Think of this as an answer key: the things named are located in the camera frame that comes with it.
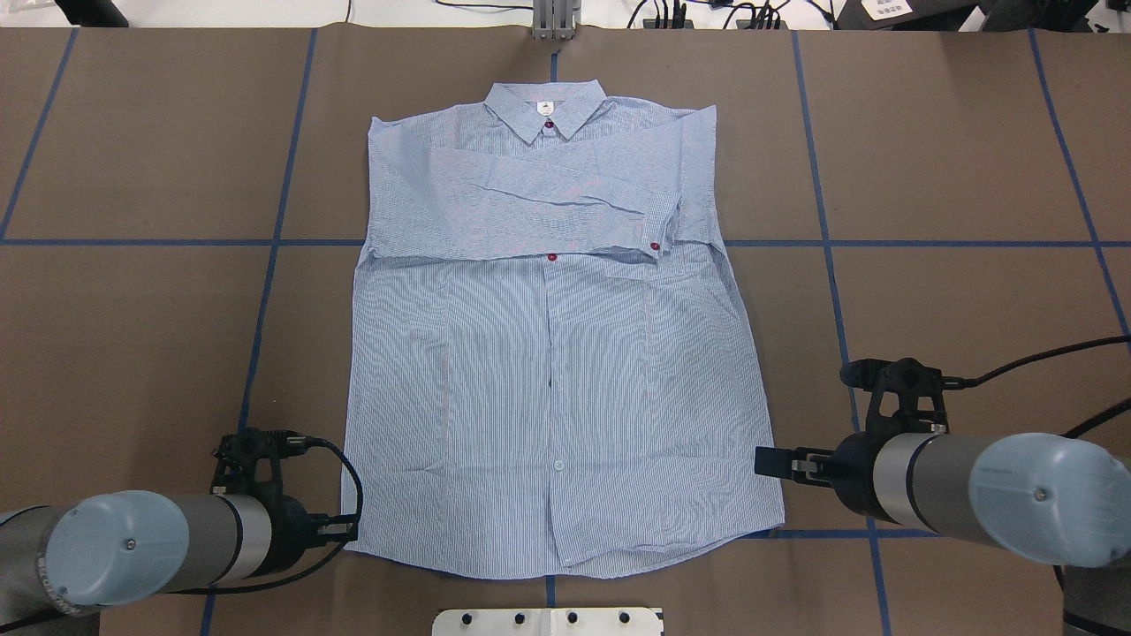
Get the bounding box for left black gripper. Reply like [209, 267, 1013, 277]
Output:
[265, 496, 360, 574]

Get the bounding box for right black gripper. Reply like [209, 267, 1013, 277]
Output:
[756, 432, 884, 519]

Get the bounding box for blue striped button shirt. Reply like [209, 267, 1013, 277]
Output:
[345, 81, 786, 579]

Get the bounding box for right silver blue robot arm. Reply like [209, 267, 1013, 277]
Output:
[756, 432, 1130, 569]

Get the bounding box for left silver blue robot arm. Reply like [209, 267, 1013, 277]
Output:
[1, 490, 360, 631]

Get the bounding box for brown table cover mat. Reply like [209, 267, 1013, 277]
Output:
[0, 25, 1131, 636]

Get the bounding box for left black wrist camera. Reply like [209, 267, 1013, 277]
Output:
[209, 428, 310, 500]

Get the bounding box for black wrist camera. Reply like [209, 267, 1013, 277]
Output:
[209, 428, 310, 500]
[839, 358, 964, 439]

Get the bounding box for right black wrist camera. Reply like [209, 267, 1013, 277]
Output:
[839, 358, 964, 439]

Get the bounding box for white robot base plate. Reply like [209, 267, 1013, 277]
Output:
[431, 607, 666, 635]

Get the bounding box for grey aluminium frame post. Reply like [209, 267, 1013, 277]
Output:
[532, 0, 581, 42]

